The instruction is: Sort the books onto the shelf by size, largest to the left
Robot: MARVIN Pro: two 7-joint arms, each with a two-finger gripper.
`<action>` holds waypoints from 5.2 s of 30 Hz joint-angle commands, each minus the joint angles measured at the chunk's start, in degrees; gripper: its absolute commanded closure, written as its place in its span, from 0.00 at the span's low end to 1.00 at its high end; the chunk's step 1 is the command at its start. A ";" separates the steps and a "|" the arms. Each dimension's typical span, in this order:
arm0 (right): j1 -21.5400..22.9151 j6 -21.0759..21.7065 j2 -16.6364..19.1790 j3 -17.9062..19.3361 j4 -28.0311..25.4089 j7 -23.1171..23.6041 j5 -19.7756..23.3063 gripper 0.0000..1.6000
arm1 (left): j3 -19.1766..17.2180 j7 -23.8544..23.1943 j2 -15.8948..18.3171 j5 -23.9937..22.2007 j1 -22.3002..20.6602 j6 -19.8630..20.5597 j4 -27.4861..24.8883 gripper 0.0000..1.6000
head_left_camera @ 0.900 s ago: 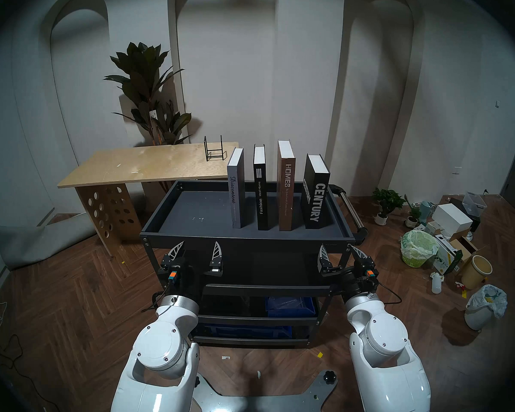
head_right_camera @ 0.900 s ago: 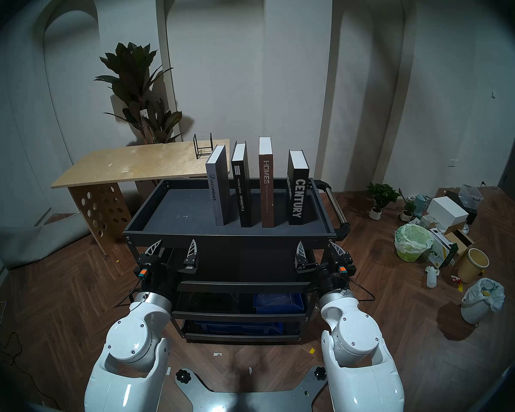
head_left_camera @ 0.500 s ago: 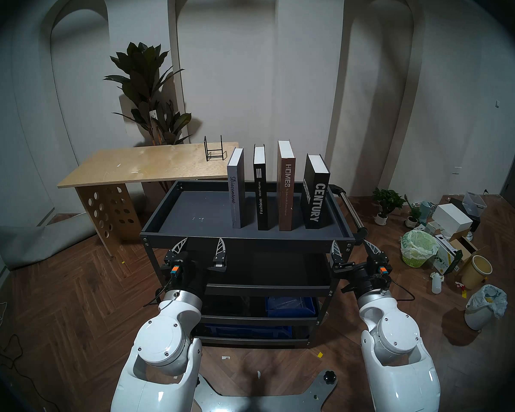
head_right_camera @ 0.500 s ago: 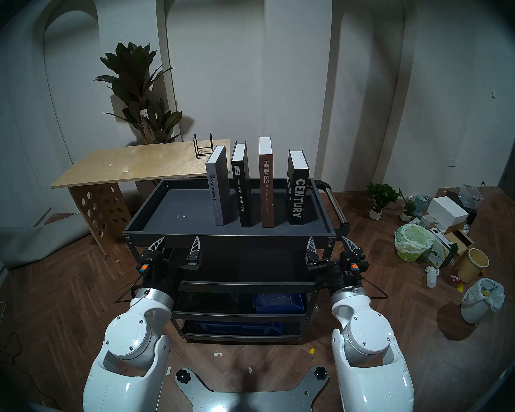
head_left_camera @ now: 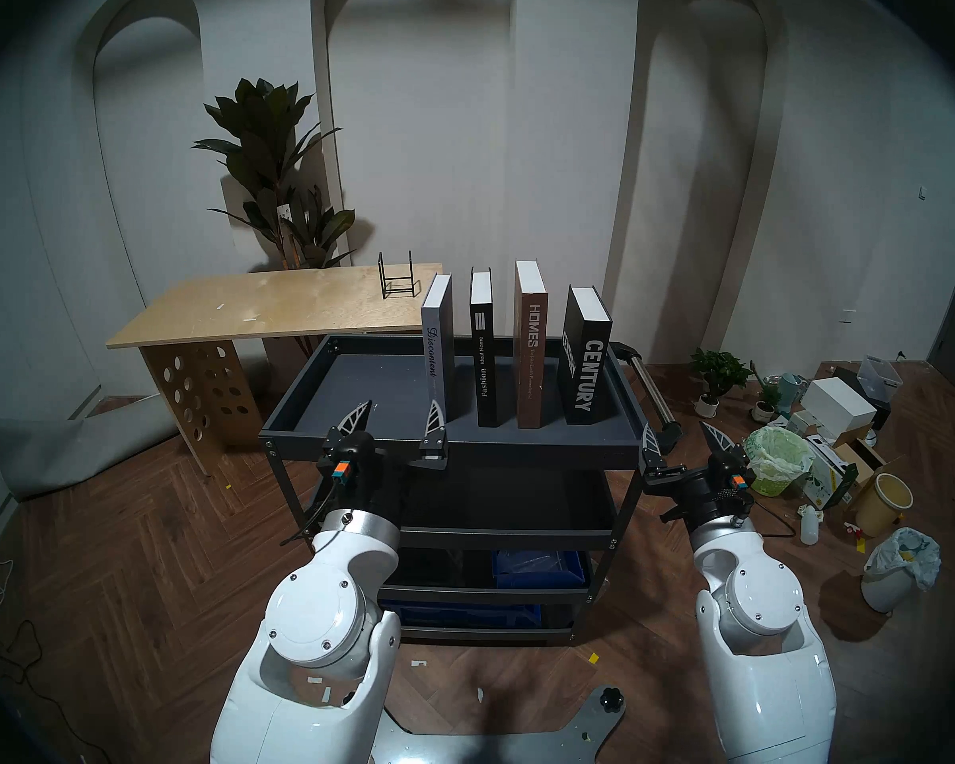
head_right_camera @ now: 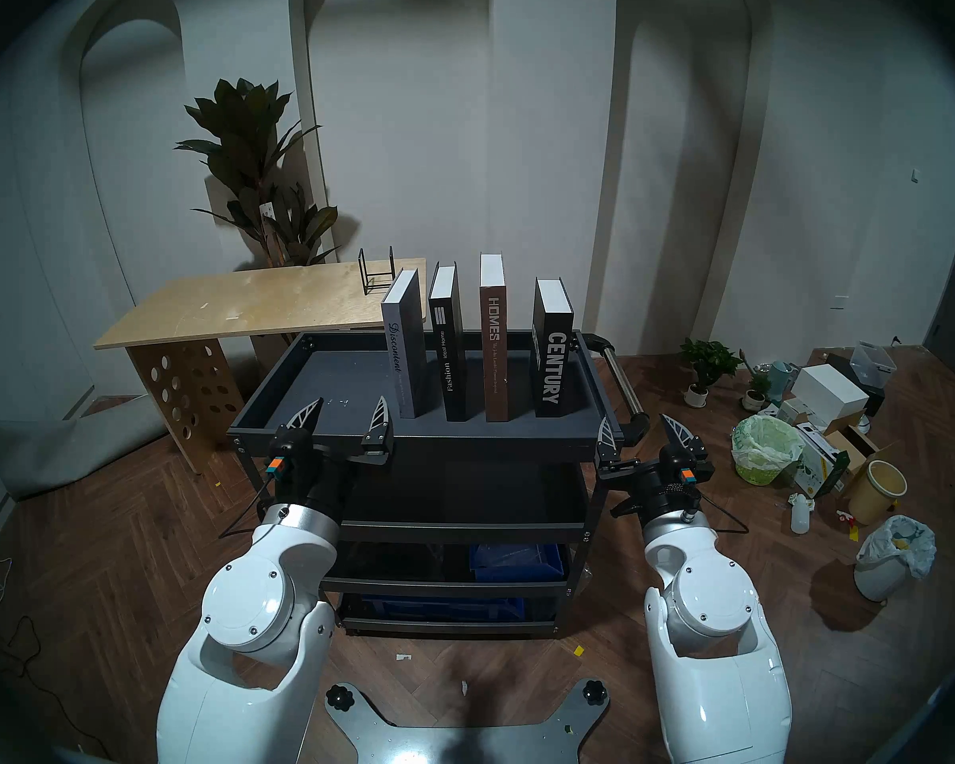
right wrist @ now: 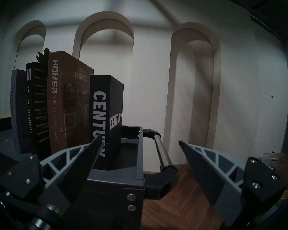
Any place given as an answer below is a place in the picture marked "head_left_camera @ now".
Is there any tall blue plastic bin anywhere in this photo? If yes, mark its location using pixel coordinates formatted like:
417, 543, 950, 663
492, 549, 588, 590

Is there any light wooden table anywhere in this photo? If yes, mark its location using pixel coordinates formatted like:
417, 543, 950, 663
106, 263, 444, 477

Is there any thin black floor cable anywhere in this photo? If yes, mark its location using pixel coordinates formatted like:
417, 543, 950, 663
0, 559, 80, 764

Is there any clear plastic storage box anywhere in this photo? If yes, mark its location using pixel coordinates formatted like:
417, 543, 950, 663
857, 356, 904, 405

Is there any dark grey utility cart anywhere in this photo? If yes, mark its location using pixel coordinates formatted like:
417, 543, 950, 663
259, 333, 683, 648

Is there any green-lined waste basket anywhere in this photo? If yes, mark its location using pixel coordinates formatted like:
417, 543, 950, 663
744, 427, 814, 498

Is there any grey Discontent book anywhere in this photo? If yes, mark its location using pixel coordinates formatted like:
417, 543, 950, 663
421, 274, 454, 423

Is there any grey rolled floor mat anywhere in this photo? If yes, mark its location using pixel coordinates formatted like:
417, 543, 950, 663
0, 395, 177, 502

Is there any black wire book stand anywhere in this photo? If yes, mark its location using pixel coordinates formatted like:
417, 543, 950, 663
377, 251, 417, 300

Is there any green printed carton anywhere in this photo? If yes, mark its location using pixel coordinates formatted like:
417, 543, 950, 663
804, 440, 859, 510

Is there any small thin potted plant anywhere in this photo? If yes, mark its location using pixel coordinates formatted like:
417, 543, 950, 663
750, 362, 782, 423

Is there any black Fashion book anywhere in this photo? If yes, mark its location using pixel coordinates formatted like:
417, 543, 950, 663
470, 267, 497, 429

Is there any yellow plastic bucket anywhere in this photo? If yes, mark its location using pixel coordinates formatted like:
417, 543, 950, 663
854, 473, 914, 538

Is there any black storage box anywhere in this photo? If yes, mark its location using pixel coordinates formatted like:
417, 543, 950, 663
832, 364, 894, 433

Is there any black Century book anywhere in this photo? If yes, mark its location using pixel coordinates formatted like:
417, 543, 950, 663
558, 286, 613, 426

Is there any brown cardboard box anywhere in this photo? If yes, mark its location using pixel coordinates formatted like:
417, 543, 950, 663
832, 436, 896, 493

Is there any large dark leafy plant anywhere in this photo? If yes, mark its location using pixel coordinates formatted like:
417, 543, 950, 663
192, 78, 359, 271

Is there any white bin with bag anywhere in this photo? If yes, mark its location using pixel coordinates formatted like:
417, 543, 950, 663
861, 527, 942, 614

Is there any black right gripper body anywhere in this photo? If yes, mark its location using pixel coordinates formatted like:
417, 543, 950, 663
641, 450, 758, 531

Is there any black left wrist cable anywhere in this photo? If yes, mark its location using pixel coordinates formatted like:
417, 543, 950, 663
280, 482, 340, 547

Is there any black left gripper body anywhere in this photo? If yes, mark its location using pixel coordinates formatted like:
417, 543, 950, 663
318, 427, 451, 524

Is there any small bushy potted plant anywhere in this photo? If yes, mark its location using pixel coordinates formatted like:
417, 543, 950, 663
689, 349, 754, 419

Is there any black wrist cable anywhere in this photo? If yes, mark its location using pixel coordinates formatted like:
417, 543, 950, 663
280, 482, 340, 547
742, 496, 798, 540

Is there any white cardboard box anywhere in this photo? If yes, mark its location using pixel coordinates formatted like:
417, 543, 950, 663
801, 377, 877, 437

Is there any grey metal robot base plate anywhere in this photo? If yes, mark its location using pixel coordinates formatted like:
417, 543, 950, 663
370, 685, 626, 764

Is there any brown Homes book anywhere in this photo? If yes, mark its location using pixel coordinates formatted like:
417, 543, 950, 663
513, 259, 548, 430

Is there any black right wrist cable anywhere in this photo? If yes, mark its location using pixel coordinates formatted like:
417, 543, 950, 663
742, 496, 798, 540

